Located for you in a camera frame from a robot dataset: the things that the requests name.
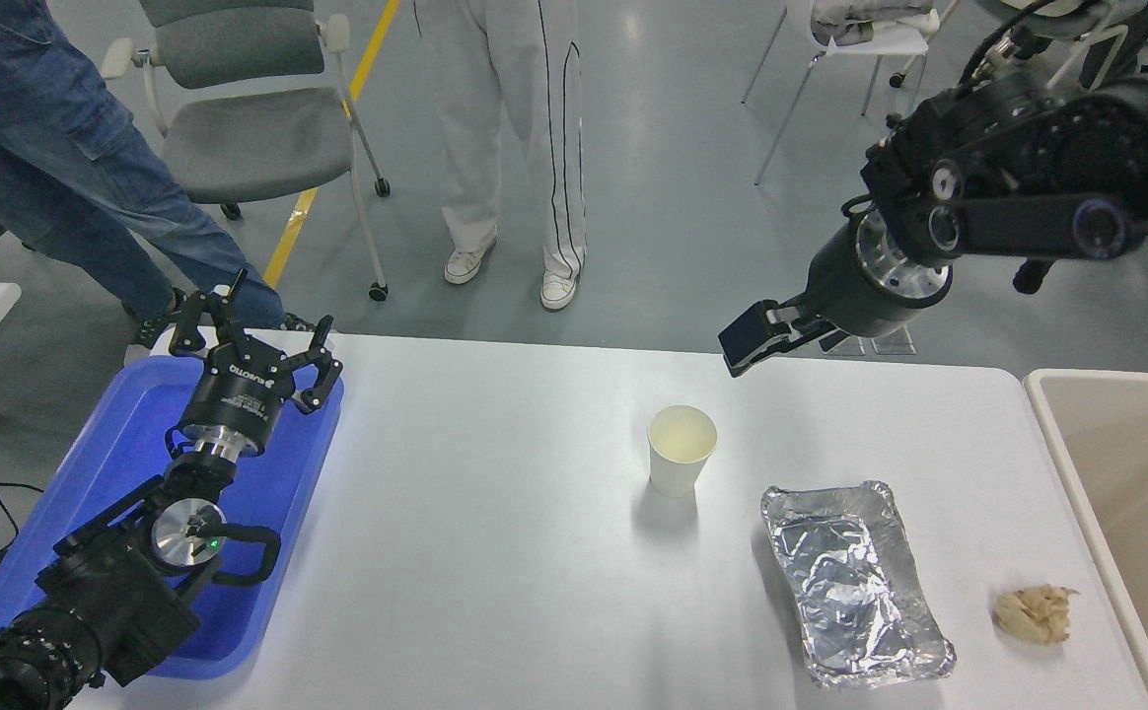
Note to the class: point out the crumpled foil tray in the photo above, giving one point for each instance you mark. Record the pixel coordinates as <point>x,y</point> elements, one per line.
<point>850,582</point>

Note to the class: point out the white paper cup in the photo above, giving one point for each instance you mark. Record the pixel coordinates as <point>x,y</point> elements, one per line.
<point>678,473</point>

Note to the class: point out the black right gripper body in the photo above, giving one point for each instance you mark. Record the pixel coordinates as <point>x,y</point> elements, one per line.
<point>850,296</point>

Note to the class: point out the white chair with metal legs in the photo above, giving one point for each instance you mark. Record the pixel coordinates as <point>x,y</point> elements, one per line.
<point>870,44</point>

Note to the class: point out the bundled cloth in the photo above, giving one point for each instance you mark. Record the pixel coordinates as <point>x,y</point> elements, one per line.
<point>870,15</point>

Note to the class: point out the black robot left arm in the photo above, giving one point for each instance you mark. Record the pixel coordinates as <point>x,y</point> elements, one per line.
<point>110,592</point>

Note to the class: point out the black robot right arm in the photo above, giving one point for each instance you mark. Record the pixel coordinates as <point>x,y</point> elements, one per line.
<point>1047,168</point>

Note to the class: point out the person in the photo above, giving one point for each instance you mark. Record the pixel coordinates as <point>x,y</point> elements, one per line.
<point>515,128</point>
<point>61,168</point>

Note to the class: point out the crumpled tan paper ball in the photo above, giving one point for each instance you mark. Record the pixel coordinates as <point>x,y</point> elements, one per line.
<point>1033,616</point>

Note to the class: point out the large pale bin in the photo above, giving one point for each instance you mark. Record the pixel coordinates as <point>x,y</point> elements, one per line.
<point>1136,463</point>

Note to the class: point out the clear floor plate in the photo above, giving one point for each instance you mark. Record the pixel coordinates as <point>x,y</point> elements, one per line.
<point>895,343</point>
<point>850,345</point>

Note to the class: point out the grey office chair with armrests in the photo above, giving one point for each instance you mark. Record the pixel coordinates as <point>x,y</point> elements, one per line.
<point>258,138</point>

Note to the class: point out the blue plastic tray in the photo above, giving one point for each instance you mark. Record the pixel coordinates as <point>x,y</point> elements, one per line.
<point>120,444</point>

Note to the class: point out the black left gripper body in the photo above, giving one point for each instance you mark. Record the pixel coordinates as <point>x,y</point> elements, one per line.
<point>236,396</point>

